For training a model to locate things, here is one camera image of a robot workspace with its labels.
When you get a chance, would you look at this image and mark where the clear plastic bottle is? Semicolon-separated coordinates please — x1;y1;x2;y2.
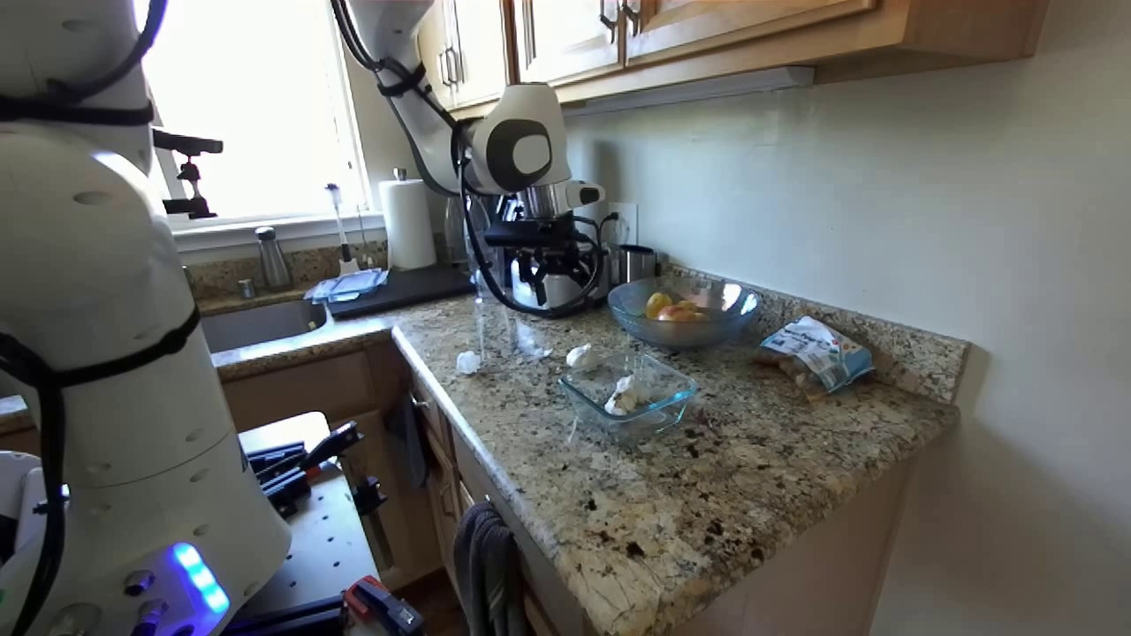
474;275;518;361

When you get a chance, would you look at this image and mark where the orange fruit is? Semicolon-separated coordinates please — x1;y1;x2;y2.
644;288;708;330

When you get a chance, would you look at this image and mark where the round glass fruit bowl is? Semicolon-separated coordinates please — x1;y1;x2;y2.
608;279;760;351

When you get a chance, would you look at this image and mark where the perforated black work table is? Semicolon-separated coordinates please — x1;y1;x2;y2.
224;460;378;636

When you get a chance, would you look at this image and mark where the grey hanging towel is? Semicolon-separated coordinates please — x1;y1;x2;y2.
452;503;530;636

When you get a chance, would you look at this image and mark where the small white garlic piece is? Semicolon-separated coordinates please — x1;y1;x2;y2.
456;351;486;373

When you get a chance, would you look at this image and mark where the black tray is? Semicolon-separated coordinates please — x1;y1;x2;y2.
330;264;474;320

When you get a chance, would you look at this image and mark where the blue white snack bag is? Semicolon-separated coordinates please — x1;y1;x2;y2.
763;314;876;392

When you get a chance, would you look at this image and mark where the wooden upper cabinet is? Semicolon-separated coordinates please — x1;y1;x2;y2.
411;0;1049;118

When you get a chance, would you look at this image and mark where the black clamp tool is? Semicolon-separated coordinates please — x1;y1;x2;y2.
249;423;362;516

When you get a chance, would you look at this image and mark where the black camera on mount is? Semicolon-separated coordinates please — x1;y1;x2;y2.
152;126;224;220

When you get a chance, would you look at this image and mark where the white wall outlet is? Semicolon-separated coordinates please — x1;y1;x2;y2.
608;200;641;245

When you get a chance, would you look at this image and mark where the clear square glass bowl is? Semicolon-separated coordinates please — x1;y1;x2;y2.
560;352;699;447

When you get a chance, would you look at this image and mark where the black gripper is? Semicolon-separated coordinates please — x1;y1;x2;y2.
488;211;605;293

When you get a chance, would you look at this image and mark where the white rice cooker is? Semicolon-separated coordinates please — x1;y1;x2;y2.
512;275;605;311

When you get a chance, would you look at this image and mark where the white paper towel roll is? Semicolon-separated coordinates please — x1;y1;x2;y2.
378;171;435;268

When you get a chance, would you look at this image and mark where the blue cloth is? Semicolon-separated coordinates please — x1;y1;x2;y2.
303;268;388;307

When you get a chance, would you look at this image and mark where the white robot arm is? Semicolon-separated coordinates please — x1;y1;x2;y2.
0;0;291;636

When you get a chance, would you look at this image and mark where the red blue clamp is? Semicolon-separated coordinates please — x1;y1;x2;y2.
343;577;424;636

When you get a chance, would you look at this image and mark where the sink faucet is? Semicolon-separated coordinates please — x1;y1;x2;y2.
256;225;295;293

